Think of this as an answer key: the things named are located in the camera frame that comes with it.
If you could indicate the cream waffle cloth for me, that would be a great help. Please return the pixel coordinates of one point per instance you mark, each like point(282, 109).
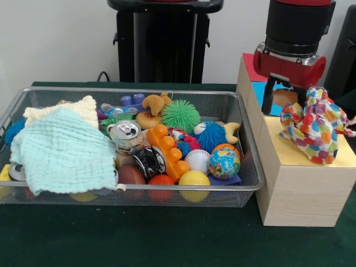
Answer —
point(80, 107)

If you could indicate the orange plastic brick block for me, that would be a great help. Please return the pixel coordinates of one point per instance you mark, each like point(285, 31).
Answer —
point(167, 150)

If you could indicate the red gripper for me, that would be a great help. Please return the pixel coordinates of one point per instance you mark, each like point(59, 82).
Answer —
point(289, 71)

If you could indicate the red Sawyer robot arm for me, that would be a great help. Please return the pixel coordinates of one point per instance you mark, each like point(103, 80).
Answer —
point(297, 25)

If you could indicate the white baseball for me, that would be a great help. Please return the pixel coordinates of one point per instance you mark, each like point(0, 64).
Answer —
point(197, 160)

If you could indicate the globe print ball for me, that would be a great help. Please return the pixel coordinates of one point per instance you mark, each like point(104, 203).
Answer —
point(224, 164)

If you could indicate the crushed black drink can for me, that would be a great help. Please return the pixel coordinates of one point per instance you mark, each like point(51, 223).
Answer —
point(150, 162)

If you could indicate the yellow ball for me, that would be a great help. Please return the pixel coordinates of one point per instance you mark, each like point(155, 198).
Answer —
point(194, 179)

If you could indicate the green spiky ball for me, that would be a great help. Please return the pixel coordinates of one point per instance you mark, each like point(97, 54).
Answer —
point(180, 112)

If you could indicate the black upright panel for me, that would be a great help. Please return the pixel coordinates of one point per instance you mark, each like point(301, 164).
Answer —
point(345, 55)

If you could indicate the brown plush toy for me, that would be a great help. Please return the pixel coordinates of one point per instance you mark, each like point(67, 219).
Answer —
point(155, 103)

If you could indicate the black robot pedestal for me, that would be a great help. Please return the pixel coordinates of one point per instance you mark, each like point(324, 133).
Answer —
point(164, 41)

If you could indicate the wooden box with three holes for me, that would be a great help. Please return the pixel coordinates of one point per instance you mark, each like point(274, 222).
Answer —
point(300, 200)

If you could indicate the green label drink can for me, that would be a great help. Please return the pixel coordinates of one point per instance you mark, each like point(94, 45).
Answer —
point(128, 133)

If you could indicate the colourful spotted cloth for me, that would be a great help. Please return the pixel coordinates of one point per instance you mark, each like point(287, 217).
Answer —
point(314, 133)

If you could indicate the dark green tablecloth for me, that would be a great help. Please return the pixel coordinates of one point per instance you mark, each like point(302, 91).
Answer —
point(139, 236)

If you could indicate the mint green waffle cloth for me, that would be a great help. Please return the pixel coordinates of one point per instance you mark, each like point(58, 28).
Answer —
point(64, 150)

